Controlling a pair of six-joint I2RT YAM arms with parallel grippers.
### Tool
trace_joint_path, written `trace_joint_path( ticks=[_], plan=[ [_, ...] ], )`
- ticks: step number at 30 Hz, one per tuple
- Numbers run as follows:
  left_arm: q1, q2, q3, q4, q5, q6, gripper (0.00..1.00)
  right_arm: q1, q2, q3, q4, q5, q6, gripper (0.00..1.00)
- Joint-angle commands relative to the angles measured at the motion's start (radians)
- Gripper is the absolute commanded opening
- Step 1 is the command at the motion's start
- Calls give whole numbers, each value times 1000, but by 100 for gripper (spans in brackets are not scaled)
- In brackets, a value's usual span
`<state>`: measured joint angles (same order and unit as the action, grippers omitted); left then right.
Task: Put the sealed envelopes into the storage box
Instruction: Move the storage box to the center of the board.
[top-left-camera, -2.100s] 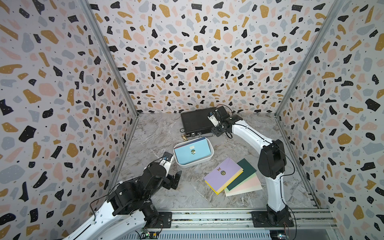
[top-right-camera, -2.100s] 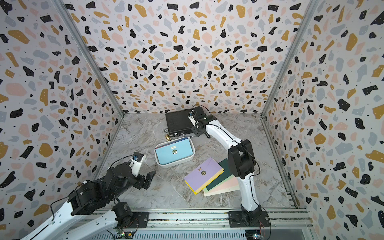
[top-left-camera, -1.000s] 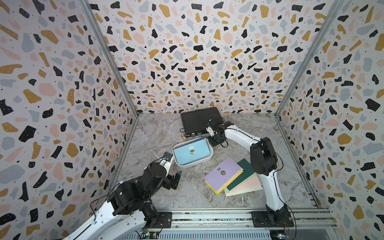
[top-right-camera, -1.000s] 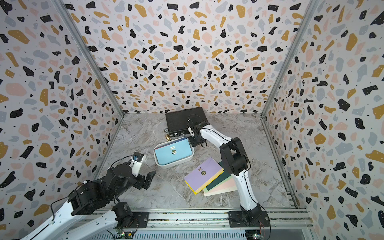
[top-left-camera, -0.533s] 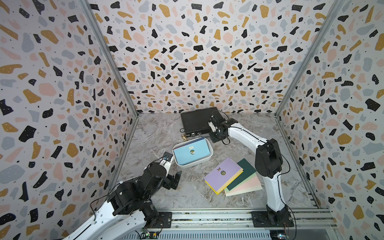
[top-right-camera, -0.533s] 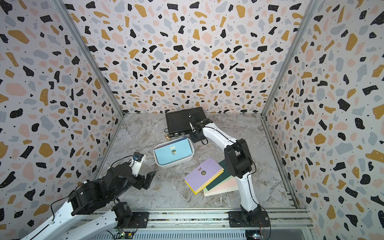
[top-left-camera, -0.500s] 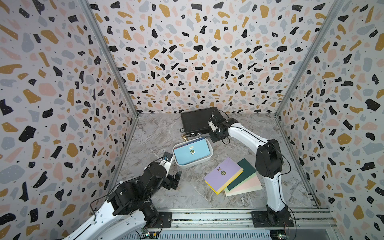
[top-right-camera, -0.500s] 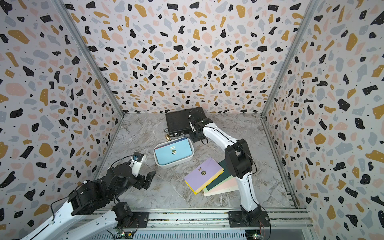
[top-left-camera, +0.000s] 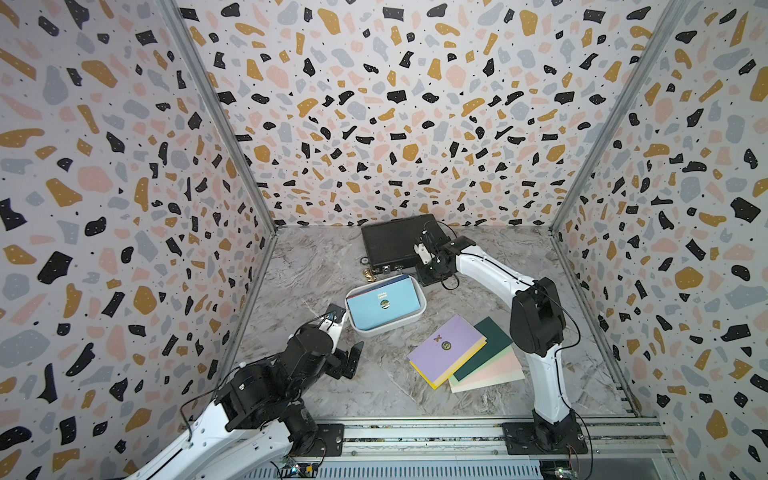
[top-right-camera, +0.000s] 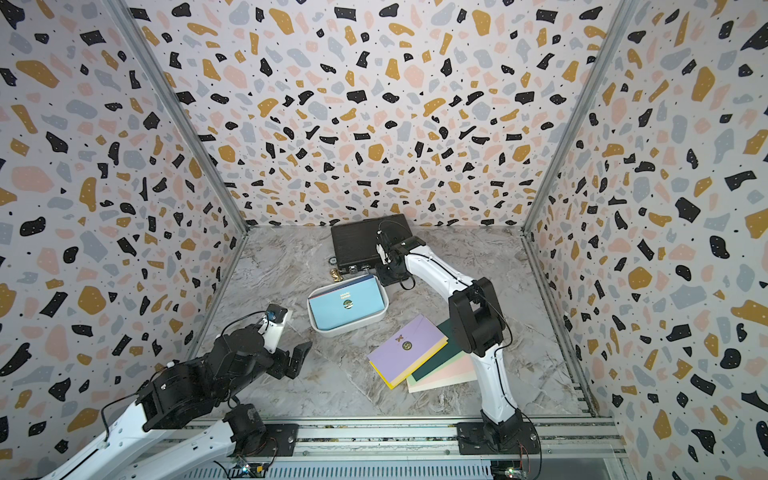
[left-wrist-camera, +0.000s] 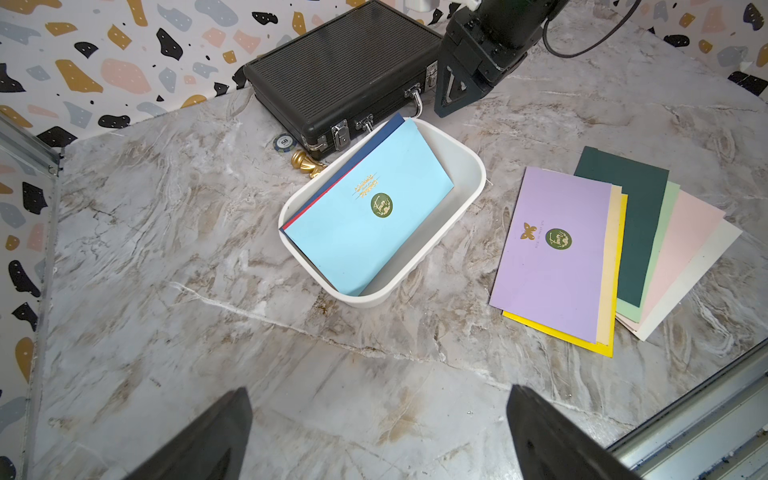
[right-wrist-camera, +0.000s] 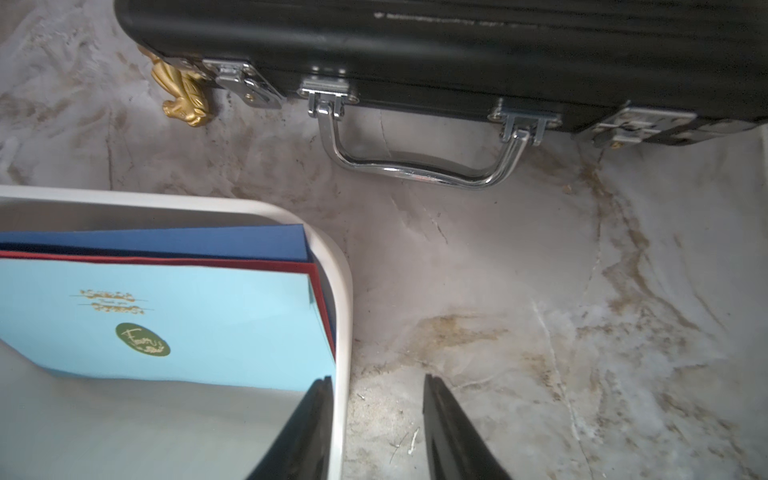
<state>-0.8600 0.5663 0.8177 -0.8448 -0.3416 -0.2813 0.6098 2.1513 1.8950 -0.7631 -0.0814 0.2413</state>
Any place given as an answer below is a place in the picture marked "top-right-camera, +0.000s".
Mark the dark green envelope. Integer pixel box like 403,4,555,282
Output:
407,320,464,382

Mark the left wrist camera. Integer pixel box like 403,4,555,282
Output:
259,304,292,353

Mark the bright yellow envelope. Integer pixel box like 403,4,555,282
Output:
368,335,447,389

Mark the aluminium corner post left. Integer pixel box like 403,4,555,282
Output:
104,0,248,235

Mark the red envelope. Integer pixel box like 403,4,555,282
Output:
325,274,375,291

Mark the aluminium corner post right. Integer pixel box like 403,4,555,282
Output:
521,0,638,237

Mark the lilac envelope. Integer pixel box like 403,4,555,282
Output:
368,315,448,389

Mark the black metal briefcase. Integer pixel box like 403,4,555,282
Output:
330,214,412,274

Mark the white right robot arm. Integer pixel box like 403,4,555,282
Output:
376,231,524,452

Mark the white storage tray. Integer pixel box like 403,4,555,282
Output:
307,274,389,337

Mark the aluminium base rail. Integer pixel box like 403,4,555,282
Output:
116,416,628,480

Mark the light blue envelope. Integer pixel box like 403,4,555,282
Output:
309,278,385,331

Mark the aluminium corner post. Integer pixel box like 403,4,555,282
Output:
521,0,638,237
104,0,248,235

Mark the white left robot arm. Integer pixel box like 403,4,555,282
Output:
48,326,313,479

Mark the pink envelope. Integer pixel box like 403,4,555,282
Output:
426,353,476,380

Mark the small electronics board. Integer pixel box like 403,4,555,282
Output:
227,457,269,479

